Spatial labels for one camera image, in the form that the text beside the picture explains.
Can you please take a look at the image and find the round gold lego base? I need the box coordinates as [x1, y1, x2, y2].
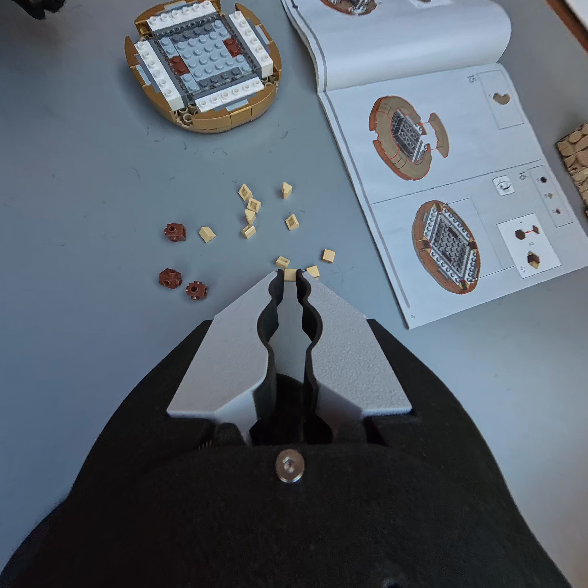
[124, 0, 282, 134]

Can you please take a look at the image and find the brown wooden strip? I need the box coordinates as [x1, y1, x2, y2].
[547, 0, 588, 35]

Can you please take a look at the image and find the black lego set box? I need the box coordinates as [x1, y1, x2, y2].
[555, 122, 588, 221]

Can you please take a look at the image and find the lego instruction booklet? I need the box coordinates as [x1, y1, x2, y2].
[280, 0, 576, 330]

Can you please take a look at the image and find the scatter of tan lego pieces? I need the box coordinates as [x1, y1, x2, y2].
[198, 182, 336, 279]

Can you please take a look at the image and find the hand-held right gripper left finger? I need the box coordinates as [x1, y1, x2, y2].
[166, 270, 283, 432]

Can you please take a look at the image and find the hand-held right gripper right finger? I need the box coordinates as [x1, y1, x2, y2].
[296, 269, 413, 428]

